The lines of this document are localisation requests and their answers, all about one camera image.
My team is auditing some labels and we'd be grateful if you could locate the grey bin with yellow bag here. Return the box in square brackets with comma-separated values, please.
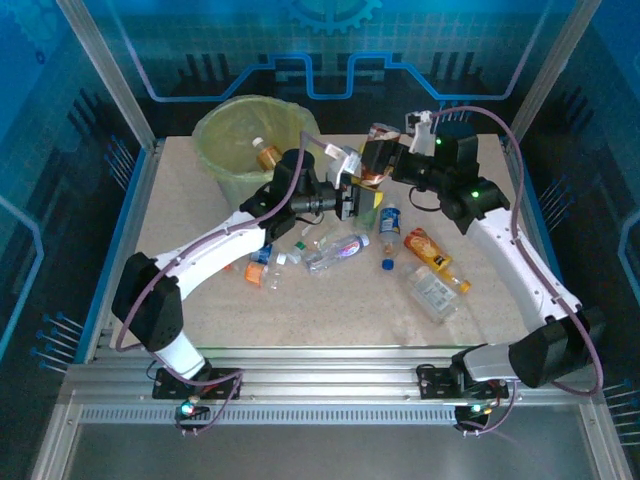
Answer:
[193, 95, 321, 211]

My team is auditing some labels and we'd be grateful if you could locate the clear bottle blue label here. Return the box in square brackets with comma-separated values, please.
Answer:
[248, 243, 289, 269]

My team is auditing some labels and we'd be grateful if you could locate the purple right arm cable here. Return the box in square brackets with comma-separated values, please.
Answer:
[432, 105, 605, 436]

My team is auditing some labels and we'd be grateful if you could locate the orange juice bottle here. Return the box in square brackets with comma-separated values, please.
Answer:
[402, 227, 473, 295]

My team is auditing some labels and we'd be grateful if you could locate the small bottle green cap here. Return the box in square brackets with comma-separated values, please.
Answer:
[285, 239, 309, 265]

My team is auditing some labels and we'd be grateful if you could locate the slotted grey cable duct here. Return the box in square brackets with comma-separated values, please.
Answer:
[79, 405, 461, 426]

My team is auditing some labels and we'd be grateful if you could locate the snack wrapper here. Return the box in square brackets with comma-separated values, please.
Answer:
[358, 122, 403, 190]

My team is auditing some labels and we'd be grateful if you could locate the clear plastic bottle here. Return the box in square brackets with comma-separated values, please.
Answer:
[299, 223, 341, 247]

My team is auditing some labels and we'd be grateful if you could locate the amber bottle white cap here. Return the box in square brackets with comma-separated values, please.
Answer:
[255, 137, 282, 170]

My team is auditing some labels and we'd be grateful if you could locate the orange cap plastic bottle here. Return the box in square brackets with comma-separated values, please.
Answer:
[243, 261, 286, 294]

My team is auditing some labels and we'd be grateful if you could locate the aluminium frame post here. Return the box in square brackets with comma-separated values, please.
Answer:
[55, 0, 161, 151]
[504, 0, 609, 146]

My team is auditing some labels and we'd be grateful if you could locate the aluminium frame rail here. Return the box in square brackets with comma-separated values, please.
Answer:
[59, 344, 609, 426]

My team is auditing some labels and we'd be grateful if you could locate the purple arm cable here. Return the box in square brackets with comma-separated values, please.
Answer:
[432, 105, 605, 436]
[114, 130, 331, 436]

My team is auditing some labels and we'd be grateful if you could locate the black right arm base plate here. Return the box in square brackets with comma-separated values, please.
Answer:
[415, 363, 511, 401]

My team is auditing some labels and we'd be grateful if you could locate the clear square bottle white label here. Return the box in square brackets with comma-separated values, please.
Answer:
[399, 263, 459, 325]

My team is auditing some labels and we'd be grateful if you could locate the blue yellow label bottle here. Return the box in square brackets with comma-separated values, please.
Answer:
[377, 202, 404, 259]

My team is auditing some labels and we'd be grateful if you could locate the clear bottle purple label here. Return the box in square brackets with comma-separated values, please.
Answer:
[302, 232, 372, 276]

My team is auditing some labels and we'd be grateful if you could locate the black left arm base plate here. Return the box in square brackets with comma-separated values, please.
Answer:
[152, 365, 244, 401]

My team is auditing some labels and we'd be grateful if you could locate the small LED connector board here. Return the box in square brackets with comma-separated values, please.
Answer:
[174, 397, 211, 421]
[454, 402, 494, 424]

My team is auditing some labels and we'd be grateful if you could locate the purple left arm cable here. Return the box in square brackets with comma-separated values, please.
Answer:
[114, 130, 331, 436]

